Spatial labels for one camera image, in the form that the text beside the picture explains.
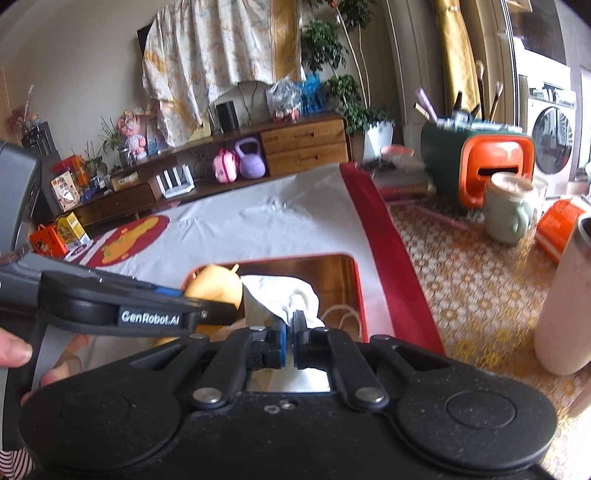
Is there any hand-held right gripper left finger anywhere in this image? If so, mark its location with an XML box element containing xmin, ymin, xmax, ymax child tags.
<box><xmin>115</xmin><ymin>318</ymin><xmax>287</xmax><ymax>411</ymax></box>

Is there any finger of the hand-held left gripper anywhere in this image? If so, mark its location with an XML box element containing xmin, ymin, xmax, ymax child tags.
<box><xmin>185</xmin><ymin>296</ymin><xmax>239</xmax><ymax>326</ymax></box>
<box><xmin>95</xmin><ymin>272</ymin><xmax>186</xmax><ymax>300</ymax></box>

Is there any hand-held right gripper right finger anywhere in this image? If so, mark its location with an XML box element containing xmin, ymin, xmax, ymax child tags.
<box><xmin>292</xmin><ymin>310</ymin><xmax>454</xmax><ymax>412</ymax></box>

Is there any white cloth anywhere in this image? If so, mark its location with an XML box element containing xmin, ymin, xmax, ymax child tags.
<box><xmin>240</xmin><ymin>274</ymin><xmax>331</xmax><ymax>393</ymax></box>

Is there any red tin box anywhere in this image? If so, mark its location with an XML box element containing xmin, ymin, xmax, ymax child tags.
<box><xmin>182</xmin><ymin>253</ymin><xmax>370</xmax><ymax>344</ymax></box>

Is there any person's left forearm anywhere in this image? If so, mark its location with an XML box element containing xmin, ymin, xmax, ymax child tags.
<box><xmin>0</xmin><ymin>448</ymin><xmax>35</xmax><ymax>480</ymax></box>

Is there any person's left hand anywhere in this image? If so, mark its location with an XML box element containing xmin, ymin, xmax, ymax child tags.
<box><xmin>0</xmin><ymin>329</ymin><xmax>89</xmax><ymax>408</ymax></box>

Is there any red gift bag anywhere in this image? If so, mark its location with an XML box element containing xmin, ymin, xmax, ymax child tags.
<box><xmin>28</xmin><ymin>224</ymin><xmax>70</xmax><ymax>258</ymax></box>

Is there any yellow carton box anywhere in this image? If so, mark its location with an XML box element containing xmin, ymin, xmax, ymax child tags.
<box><xmin>56</xmin><ymin>212</ymin><xmax>92</xmax><ymax>247</ymax></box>

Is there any wooden television cabinet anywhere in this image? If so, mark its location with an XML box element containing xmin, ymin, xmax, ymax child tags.
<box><xmin>69</xmin><ymin>111</ymin><xmax>349</xmax><ymax>227</ymax></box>

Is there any black cabinet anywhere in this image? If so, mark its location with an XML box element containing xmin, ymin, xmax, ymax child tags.
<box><xmin>32</xmin><ymin>152</ymin><xmax>63</xmax><ymax>222</ymax></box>

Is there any white router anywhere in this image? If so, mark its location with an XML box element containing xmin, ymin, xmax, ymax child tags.
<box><xmin>156</xmin><ymin>165</ymin><xmax>195</xmax><ymax>199</ymax></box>

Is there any white yellow snack box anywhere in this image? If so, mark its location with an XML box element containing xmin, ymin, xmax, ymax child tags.
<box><xmin>50</xmin><ymin>171</ymin><xmax>77</xmax><ymax>213</ymax></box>

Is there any orange red box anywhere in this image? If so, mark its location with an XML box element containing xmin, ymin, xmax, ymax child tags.
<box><xmin>51</xmin><ymin>154</ymin><xmax>90</xmax><ymax>185</ymax></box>

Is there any pink small backpack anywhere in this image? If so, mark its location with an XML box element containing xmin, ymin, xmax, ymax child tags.
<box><xmin>212</xmin><ymin>148</ymin><xmax>238</xmax><ymax>184</ymax></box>

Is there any small potted plant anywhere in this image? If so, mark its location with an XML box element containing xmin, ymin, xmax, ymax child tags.
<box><xmin>99</xmin><ymin>117</ymin><xmax>137</xmax><ymax>169</ymax></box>

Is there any purple kettlebell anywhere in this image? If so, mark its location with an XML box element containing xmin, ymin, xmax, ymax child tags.
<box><xmin>235</xmin><ymin>137</ymin><xmax>267</xmax><ymax>180</ymax></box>

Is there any pink plush doll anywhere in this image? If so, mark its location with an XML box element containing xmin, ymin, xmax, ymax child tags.
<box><xmin>116</xmin><ymin>108</ymin><xmax>147</xmax><ymax>160</ymax></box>

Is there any black coffee machine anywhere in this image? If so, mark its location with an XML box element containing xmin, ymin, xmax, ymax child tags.
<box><xmin>22</xmin><ymin>121</ymin><xmax>57</xmax><ymax>160</ymax></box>

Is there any wooden drawer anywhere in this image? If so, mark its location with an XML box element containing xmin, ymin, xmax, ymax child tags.
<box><xmin>261</xmin><ymin>120</ymin><xmax>347</xmax><ymax>153</ymax></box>
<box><xmin>265</xmin><ymin>143</ymin><xmax>348</xmax><ymax>176</ymax></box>

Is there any stack of books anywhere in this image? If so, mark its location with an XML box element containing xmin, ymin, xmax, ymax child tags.
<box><xmin>365</xmin><ymin>159</ymin><xmax>430</xmax><ymax>201</ymax></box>

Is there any black speaker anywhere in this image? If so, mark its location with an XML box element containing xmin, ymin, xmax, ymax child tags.
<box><xmin>216</xmin><ymin>100</ymin><xmax>240</xmax><ymax>132</ymax></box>

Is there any dried flower vase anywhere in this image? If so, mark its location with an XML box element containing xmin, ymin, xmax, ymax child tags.
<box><xmin>7</xmin><ymin>85</ymin><xmax>40</xmax><ymax>134</ymax></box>

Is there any white scallop shaped ornament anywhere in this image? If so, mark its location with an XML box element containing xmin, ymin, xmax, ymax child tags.
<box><xmin>215</xmin><ymin>79</ymin><xmax>269</xmax><ymax>127</ymax></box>

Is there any clear plastic bag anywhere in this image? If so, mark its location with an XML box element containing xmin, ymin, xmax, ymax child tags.
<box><xmin>265</xmin><ymin>78</ymin><xmax>303</xmax><ymax>123</ymax></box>

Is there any green orange storage box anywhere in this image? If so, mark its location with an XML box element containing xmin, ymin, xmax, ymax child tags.
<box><xmin>420</xmin><ymin>117</ymin><xmax>536</xmax><ymax>210</ymax></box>

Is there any pale green mug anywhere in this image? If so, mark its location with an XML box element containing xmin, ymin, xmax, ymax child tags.
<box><xmin>484</xmin><ymin>173</ymin><xmax>536</xmax><ymax>244</ymax></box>

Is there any floral cream sheet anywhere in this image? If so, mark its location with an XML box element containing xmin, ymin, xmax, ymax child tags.
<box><xmin>141</xmin><ymin>0</ymin><xmax>305</xmax><ymax>148</ymax></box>

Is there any black television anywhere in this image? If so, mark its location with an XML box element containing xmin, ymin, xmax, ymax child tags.
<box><xmin>137</xmin><ymin>23</ymin><xmax>153</xmax><ymax>65</ymax></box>

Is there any orange packet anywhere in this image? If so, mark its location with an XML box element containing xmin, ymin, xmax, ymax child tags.
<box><xmin>534</xmin><ymin>196</ymin><xmax>585</xmax><ymax>266</ymax></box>

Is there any tall potted plant white pot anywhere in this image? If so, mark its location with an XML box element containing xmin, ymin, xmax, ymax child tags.
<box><xmin>300</xmin><ymin>0</ymin><xmax>395</xmax><ymax>160</ymax></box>

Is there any white standing air conditioner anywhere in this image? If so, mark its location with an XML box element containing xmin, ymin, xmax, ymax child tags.
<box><xmin>383</xmin><ymin>0</ymin><xmax>451</xmax><ymax>153</ymax></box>

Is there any short wooden brush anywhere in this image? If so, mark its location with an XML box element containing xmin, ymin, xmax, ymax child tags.
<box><xmin>488</xmin><ymin>82</ymin><xmax>505</xmax><ymax>121</ymax></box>

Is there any long wooden brush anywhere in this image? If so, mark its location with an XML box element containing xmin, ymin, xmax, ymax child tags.
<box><xmin>475</xmin><ymin>60</ymin><xmax>486</xmax><ymax>118</ymax></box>

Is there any white washing machine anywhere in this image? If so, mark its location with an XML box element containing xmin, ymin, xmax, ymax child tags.
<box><xmin>526</xmin><ymin>85</ymin><xmax>578</xmax><ymax>185</ymax></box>

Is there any yellow curtain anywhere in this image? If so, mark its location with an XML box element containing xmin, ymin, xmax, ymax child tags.
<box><xmin>434</xmin><ymin>0</ymin><xmax>483</xmax><ymax>116</ymax></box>

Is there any white cord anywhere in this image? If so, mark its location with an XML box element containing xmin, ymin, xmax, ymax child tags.
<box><xmin>321</xmin><ymin>304</ymin><xmax>364</xmax><ymax>342</ymax></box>

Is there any purple handled brush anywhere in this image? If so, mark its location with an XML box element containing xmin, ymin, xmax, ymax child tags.
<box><xmin>414</xmin><ymin>88</ymin><xmax>439</xmax><ymax>123</ymax></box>

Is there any white cup with handle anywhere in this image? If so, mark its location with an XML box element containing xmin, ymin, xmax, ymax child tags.
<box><xmin>534</xmin><ymin>213</ymin><xmax>591</xmax><ymax>376</ymax></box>

